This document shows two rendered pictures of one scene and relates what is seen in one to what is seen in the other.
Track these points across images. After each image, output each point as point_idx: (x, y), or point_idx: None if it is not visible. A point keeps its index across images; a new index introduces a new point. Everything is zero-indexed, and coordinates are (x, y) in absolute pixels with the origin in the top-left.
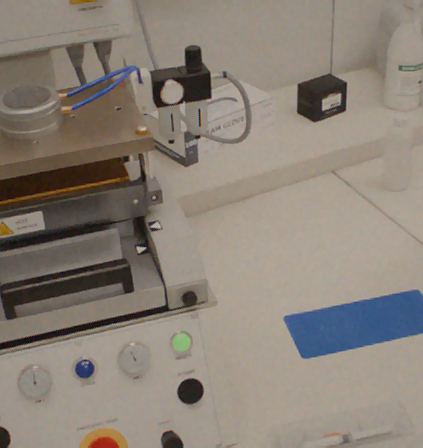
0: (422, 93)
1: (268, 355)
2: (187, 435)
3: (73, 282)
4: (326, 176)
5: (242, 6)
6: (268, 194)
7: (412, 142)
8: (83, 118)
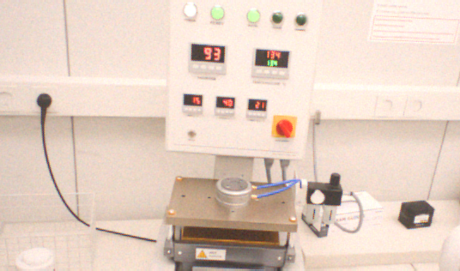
0: (440, 252)
1: None
2: None
3: None
4: (406, 266)
5: (378, 147)
6: (365, 267)
7: None
8: (262, 203)
